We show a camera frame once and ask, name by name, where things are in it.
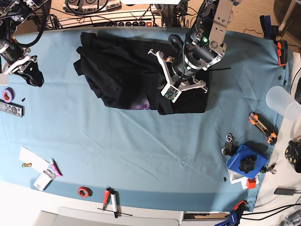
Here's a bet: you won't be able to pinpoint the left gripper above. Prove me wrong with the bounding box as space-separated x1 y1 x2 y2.
148 48 208 103

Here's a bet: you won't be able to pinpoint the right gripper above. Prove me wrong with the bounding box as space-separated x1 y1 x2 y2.
0 48 44 87

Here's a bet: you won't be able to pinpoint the black graphic t-shirt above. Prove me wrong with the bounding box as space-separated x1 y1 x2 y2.
74 32 208 115

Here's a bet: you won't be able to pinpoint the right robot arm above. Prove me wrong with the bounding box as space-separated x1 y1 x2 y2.
0 0 47 87

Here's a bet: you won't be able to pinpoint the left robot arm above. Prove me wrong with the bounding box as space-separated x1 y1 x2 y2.
148 0 240 103

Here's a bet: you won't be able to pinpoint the purple tape roll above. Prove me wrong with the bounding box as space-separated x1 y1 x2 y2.
2 87 15 103

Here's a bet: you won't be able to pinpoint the black remote control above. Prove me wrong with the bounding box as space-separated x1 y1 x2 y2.
0 100 24 117

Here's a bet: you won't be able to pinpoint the long black zip tie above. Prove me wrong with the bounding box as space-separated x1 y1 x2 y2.
209 67 231 72

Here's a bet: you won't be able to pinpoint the black power strip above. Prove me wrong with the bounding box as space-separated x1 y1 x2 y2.
93 20 158 27

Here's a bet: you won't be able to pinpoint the light blue table cloth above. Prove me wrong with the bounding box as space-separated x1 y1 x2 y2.
0 30 293 211

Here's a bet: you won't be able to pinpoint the metal carabiner keys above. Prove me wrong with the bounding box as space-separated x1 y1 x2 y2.
221 133 234 156

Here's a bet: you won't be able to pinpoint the white paper sheet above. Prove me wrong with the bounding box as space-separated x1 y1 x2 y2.
19 146 49 172

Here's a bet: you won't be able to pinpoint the brass cylinder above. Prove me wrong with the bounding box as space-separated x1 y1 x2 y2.
22 163 32 168

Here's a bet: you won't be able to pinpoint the pink tube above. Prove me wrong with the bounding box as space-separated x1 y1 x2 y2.
50 158 63 177

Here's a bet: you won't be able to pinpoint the blue box with knob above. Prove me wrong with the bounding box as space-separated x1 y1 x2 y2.
226 144 268 179

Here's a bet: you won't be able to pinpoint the translucent plastic cup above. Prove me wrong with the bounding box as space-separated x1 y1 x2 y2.
266 86 301 121

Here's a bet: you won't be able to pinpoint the orange black utility knife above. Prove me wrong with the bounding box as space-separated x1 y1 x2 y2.
248 113 277 145

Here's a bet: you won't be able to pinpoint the white card packet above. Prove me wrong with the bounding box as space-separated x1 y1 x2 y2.
33 169 55 191

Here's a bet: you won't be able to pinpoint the blue black clamp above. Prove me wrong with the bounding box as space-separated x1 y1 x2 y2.
260 15 272 40

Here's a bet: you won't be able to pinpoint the orange black clamp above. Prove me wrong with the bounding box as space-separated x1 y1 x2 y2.
277 40 288 66

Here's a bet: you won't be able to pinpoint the white paper under box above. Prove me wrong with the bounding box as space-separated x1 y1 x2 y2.
228 170 260 190

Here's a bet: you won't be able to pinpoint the red cube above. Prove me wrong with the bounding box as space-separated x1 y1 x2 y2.
246 179 256 189

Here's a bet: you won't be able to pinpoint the white black marker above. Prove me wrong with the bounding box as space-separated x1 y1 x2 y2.
110 191 118 218

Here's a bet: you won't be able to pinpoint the red tape roll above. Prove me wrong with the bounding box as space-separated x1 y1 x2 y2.
77 186 90 198

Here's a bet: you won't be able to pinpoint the black yellow dotted mug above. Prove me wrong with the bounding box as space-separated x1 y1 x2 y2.
285 140 301 173

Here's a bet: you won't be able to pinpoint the blue orange clamp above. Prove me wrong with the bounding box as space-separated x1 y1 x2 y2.
215 200 247 226

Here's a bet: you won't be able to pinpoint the black power adapter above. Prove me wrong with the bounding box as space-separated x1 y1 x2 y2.
274 187 296 196

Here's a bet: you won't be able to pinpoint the red handled screwdriver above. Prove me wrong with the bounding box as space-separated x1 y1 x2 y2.
102 187 111 211

